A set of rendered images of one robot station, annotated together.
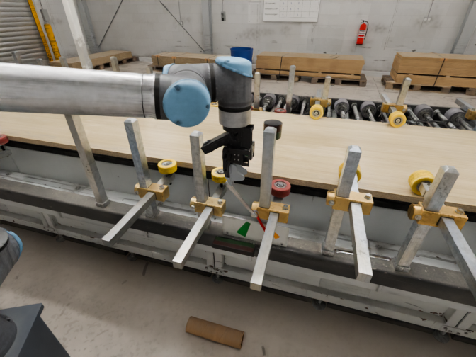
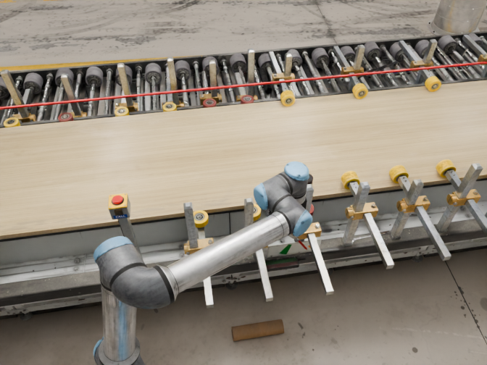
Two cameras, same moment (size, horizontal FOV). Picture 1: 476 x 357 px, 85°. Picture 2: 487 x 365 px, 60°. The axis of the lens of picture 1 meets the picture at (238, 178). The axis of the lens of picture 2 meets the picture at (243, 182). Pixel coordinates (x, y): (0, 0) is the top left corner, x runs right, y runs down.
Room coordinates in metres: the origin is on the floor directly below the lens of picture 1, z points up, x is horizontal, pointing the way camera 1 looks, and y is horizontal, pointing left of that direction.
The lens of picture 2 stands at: (-0.18, 0.65, 2.47)
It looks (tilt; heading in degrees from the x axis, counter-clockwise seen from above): 48 degrees down; 334
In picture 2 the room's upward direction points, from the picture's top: straight up
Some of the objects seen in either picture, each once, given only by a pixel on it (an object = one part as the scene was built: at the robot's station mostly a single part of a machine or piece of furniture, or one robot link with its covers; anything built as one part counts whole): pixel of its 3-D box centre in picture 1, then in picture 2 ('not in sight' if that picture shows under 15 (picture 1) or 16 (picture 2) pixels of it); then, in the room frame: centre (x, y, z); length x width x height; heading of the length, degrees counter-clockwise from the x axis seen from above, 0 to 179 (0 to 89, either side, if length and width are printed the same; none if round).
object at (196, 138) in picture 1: (201, 190); (248, 234); (0.82, 0.14, 0.89); 0.03 x 0.03 x 0.48; 74
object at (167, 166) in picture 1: (168, 173); (200, 223); (0.99, 0.31, 0.85); 0.08 x 0.08 x 0.11
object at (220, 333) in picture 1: (214, 331); (257, 329); (0.71, 0.12, 0.04); 0.30 x 0.08 x 0.08; 74
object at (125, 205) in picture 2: not in sight; (119, 206); (0.96, 0.63, 1.18); 0.07 x 0.07 x 0.08; 74
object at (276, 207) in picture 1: (270, 210); (305, 230); (0.75, -0.12, 0.85); 0.13 x 0.06 x 0.05; 74
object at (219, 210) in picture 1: (207, 205); not in sight; (0.81, 0.12, 0.82); 0.13 x 0.06 x 0.05; 74
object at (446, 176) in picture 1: (418, 231); (404, 214); (0.61, -0.58, 0.87); 0.03 x 0.03 x 0.48; 74
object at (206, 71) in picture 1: (189, 84); (273, 193); (0.67, 0.12, 1.32); 0.12 x 0.12 x 0.09; 10
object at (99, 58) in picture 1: (95, 59); not in sight; (8.39, 4.22, 0.23); 2.41 x 0.77 x 0.17; 163
